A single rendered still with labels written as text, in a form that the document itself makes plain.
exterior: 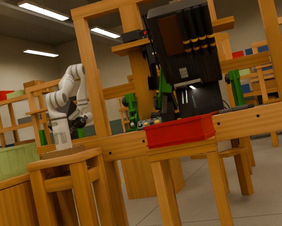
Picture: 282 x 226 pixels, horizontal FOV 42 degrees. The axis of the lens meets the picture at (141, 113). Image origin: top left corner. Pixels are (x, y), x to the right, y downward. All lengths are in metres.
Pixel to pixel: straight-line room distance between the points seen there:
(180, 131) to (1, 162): 0.99
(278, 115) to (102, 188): 1.07
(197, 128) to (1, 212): 1.06
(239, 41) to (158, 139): 10.75
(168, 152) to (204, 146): 0.18
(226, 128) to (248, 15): 10.60
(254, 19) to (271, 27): 9.77
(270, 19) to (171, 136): 1.31
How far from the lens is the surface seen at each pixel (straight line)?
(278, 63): 2.76
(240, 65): 2.82
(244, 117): 2.11
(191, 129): 1.80
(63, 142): 2.07
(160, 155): 1.82
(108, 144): 2.23
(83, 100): 2.45
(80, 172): 1.93
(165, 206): 1.87
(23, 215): 2.12
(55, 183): 2.02
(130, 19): 2.88
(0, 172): 2.12
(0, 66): 12.23
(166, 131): 1.84
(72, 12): 3.05
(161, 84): 2.39
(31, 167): 2.05
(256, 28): 12.50
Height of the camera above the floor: 0.94
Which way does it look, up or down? 2 degrees up
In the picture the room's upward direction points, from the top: 12 degrees counter-clockwise
